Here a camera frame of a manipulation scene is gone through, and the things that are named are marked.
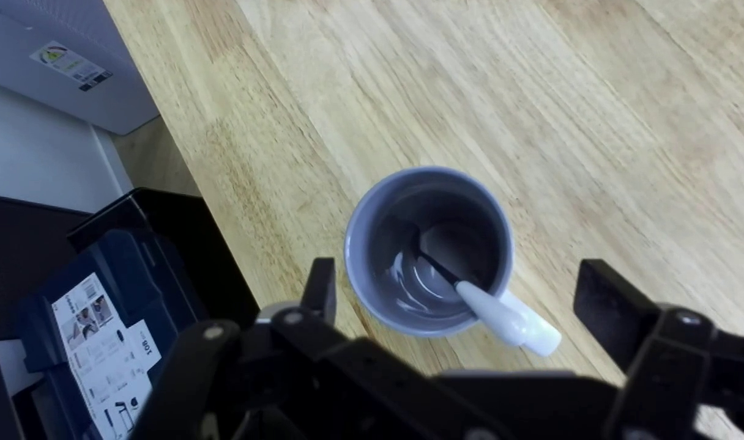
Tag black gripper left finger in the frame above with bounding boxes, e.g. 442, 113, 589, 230
128, 258, 493, 440

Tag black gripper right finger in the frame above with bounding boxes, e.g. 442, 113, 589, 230
570, 258, 744, 440

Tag black case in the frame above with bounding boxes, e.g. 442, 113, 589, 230
64, 188, 263, 333

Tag navy box with white label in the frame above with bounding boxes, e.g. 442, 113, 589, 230
15, 228, 204, 440

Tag grey ceramic mug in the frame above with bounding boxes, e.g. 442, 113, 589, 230
341, 164, 538, 340

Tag white cabinet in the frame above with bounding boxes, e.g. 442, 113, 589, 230
0, 79, 135, 215

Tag grey panel with sticker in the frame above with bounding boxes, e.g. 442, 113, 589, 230
0, 0, 162, 138

